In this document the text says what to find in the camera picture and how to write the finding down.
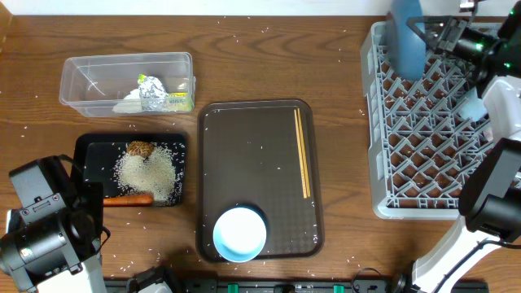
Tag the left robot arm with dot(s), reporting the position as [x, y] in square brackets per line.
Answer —
[53, 242]

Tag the aluminium foil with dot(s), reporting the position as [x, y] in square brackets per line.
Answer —
[152, 93]

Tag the grey dishwasher rack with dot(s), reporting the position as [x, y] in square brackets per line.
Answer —
[421, 150]

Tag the white napkin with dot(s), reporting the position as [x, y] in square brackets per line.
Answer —
[130, 104]

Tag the light blue bowl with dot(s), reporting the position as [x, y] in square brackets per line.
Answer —
[239, 234]

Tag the light blue plastic cup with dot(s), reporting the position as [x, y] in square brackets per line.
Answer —
[473, 107]

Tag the orange carrot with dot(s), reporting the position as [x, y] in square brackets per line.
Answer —
[136, 200]

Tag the brown dried mushroom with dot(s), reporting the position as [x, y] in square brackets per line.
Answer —
[139, 148]

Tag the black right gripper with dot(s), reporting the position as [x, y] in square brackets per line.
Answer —
[451, 26]

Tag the clear plastic bin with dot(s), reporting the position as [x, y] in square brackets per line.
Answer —
[93, 85]

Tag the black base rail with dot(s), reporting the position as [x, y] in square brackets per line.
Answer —
[217, 286]

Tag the dark blue plate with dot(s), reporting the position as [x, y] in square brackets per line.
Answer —
[405, 49]

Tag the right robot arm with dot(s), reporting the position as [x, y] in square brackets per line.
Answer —
[489, 205]

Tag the pile of rice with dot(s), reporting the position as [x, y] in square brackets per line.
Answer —
[160, 174]

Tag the yellow green snack wrapper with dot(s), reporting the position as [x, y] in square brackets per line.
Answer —
[178, 102]

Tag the dark brown serving tray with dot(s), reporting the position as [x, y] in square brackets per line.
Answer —
[248, 157]

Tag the black waste tray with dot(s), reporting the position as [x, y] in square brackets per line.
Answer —
[97, 153]

